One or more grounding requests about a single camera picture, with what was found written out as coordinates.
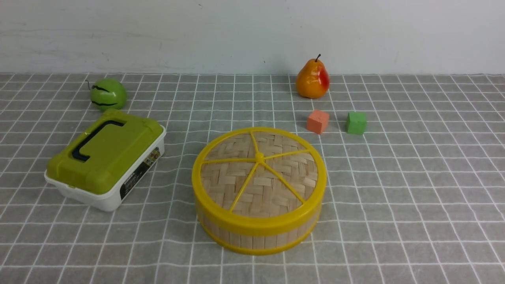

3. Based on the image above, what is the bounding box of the yellow woven bamboo steamer lid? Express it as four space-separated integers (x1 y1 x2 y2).
192 127 327 237

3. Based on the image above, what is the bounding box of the yellow bamboo steamer basket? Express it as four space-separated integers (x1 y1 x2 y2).
196 205 322 256

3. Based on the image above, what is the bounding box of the orange foam cube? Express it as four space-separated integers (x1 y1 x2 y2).
305 109 330 135

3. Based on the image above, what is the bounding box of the orange red toy pear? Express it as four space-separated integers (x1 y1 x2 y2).
296 54 330 99

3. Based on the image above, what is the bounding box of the green foam cube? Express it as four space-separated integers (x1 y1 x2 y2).
346 112 367 135

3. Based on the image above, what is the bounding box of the green toy melon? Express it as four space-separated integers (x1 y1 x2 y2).
86 78 127 111

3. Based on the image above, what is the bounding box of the green lidded white storage box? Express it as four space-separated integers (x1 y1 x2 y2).
44 108 166 211

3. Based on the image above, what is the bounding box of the grey checkered tablecloth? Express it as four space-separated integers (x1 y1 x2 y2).
0 73 505 284

